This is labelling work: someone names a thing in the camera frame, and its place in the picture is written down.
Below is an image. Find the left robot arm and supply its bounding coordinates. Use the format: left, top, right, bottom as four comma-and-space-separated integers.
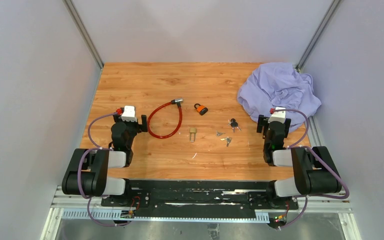
61, 112, 148, 207

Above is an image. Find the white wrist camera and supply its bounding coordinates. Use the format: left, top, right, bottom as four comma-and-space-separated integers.
120, 105, 138, 122
268, 107, 286, 124

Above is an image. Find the brass padlock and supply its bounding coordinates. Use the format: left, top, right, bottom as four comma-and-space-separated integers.
189, 127, 197, 143

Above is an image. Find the lavender crumpled cloth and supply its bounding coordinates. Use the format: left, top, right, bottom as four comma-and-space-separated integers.
236, 62, 322, 122

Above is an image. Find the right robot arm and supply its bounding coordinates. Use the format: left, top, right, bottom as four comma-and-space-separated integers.
256, 115, 343, 209

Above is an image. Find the aluminium frame rail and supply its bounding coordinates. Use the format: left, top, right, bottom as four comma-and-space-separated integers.
51, 188, 352, 223

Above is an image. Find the red cable lock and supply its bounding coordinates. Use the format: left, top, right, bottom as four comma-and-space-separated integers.
147, 97, 184, 139

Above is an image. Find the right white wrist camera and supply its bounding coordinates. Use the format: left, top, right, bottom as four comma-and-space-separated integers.
268, 107, 286, 124

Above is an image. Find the silver key pair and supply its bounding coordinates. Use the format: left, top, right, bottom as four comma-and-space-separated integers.
220, 137, 232, 147

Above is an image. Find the black head key bunch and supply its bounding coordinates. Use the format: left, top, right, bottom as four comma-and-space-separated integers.
228, 118, 241, 133

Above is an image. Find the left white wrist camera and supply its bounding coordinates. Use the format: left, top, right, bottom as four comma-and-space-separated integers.
120, 105, 138, 122

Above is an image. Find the orange black padlock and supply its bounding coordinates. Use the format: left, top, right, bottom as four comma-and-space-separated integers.
194, 103, 209, 116

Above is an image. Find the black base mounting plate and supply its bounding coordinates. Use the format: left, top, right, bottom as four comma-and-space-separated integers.
101, 179, 293, 211

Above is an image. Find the small silver key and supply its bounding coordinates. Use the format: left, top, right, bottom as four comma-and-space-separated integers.
216, 131, 225, 137

